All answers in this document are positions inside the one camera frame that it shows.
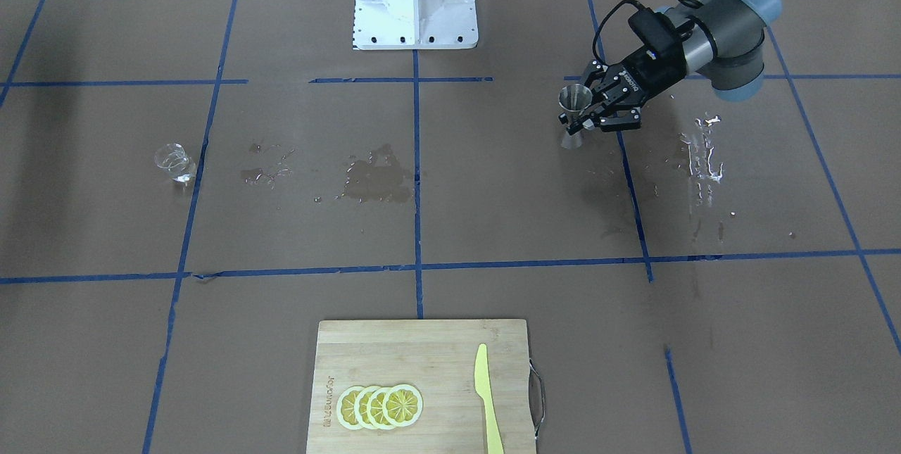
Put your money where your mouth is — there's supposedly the steel double jigger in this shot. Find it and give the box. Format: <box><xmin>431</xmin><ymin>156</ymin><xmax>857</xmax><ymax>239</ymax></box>
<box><xmin>559</xmin><ymin>83</ymin><xmax>594</xmax><ymax>150</ymax></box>

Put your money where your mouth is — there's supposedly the yellow plastic knife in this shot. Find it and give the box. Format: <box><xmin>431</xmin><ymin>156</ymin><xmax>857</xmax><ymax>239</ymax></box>
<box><xmin>474</xmin><ymin>343</ymin><xmax>505</xmax><ymax>453</ymax></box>

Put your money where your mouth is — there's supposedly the bamboo cutting board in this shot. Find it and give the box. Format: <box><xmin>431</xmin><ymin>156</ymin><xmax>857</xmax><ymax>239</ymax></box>
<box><xmin>306</xmin><ymin>319</ymin><xmax>536</xmax><ymax>453</ymax></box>

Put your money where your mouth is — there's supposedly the clear glass cup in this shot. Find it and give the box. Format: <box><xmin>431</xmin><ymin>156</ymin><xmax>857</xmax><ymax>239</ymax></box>
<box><xmin>153</xmin><ymin>143</ymin><xmax>197</xmax><ymax>184</ymax></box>

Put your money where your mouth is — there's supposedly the brown table cover paper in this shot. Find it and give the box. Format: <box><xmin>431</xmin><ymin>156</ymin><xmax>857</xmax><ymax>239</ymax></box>
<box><xmin>2</xmin><ymin>0</ymin><xmax>899</xmax><ymax>453</ymax></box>

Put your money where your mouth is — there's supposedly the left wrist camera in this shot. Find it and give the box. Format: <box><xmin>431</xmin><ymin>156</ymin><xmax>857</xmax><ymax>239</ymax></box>
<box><xmin>627</xmin><ymin>8</ymin><xmax>682</xmax><ymax>54</ymax></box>

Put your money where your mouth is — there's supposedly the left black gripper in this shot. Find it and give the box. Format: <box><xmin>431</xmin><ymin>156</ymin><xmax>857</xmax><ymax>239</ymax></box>
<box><xmin>567</xmin><ymin>46</ymin><xmax>688</xmax><ymax>134</ymax></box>

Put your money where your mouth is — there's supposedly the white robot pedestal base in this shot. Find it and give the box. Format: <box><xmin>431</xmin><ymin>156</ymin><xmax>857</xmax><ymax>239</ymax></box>
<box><xmin>352</xmin><ymin>0</ymin><xmax>479</xmax><ymax>51</ymax></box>

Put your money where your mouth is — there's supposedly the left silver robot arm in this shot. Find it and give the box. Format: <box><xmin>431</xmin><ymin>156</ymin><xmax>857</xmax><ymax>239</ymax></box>
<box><xmin>559</xmin><ymin>0</ymin><xmax>783</xmax><ymax>136</ymax></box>

